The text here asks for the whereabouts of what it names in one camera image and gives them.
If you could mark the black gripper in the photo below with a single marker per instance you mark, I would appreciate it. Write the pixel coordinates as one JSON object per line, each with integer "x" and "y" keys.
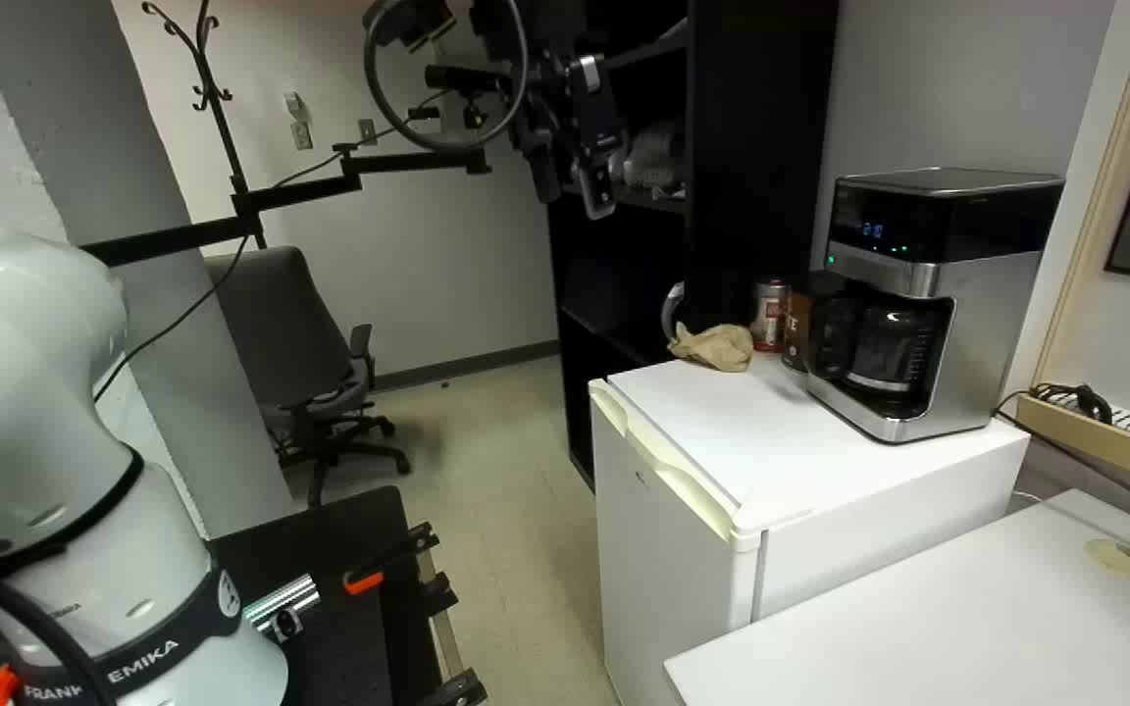
{"x": 562, "y": 112}

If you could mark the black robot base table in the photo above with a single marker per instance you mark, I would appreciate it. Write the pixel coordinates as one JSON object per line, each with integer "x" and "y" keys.
{"x": 341, "y": 651}

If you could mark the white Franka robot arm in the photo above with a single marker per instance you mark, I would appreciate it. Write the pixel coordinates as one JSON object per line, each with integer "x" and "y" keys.
{"x": 29, "y": 432}

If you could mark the glass coffee carafe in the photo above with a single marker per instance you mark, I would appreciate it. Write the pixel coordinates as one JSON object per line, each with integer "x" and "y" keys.
{"x": 884, "y": 341}

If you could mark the steel black coffee maker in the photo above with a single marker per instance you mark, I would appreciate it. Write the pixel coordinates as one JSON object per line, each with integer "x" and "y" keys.
{"x": 972, "y": 298}

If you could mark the clear plastic bag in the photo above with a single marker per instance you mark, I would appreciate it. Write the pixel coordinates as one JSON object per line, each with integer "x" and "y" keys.
{"x": 653, "y": 160}

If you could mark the black bookshelf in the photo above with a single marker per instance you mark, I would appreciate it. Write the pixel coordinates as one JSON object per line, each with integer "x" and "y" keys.
{"x": 745, "y": 158}

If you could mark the brown jar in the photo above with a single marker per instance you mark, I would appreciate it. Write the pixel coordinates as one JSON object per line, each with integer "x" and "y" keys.
{"x": 765, "y": 313}

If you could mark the white mini fridge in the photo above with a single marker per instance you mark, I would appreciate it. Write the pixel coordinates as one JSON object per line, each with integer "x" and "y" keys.
{"x": 745, "y": 483}

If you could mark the grey office chair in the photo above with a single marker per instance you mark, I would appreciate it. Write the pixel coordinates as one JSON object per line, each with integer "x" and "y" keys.
{"x": 285, "y": 338}

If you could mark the black coat rack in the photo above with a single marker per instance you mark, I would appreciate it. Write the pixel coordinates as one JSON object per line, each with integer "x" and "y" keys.
{"x": 218, "y": 112}

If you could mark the silver metal block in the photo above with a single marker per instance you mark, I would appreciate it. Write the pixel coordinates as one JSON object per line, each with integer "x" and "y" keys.
{"x": 285, "y": 605}

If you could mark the beige tape piece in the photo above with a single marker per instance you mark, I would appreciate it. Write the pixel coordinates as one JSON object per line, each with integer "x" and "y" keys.
{"x": 1119, "y": 558}

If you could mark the black mounted camera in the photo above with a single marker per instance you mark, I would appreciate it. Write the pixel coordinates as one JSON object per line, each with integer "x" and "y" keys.
{"x": 468, "y": 79}

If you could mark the white wall outlet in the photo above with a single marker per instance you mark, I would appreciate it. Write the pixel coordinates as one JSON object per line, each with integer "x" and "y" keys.
{"x": 298, "y": 124}

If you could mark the wooden wall tray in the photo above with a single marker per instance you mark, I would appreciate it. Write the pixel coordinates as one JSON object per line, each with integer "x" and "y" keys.
{"x": 1095, "y": 438}

